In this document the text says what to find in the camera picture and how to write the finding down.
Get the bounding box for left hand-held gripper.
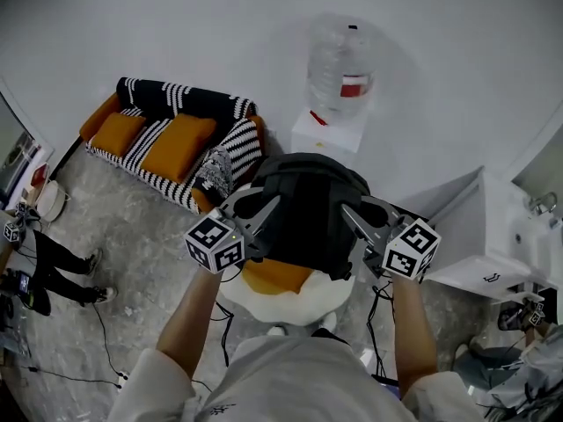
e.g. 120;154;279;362
184;189;282;274

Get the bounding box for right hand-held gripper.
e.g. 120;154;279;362
340;195;442;280

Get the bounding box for black backpack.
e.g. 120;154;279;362
250;151;371;280

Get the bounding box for white round chair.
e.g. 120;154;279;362
217;182;357;327

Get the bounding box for person's right forearm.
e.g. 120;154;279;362
390;273;440;402

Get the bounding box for person's left forearm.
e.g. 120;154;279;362
156;266;221;380

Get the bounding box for black white patterned pillow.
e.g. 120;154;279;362
193;146;234;201

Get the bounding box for small yellow-orange cushion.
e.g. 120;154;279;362
241;257;316;297

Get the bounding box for orange couch cushion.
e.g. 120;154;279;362
90;112;147;157
140;113;218;185

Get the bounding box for white sink cabinet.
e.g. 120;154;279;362
421;164;563;302

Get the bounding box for person's black trousers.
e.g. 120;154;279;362
311;327;348;345

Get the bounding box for black white striped blanket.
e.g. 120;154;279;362
85;76;264;214

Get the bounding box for clear water bottle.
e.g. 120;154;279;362
304;13;377;125

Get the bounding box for chrome faucet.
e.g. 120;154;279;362
527;191;559;217

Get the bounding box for person's white shirt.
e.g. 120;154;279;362
107;334;485;422

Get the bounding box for white round basket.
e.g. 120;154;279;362
37;180;67;222

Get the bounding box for black cable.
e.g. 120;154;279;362
91;303;124;375
19;365;120;386
210;301;237;367

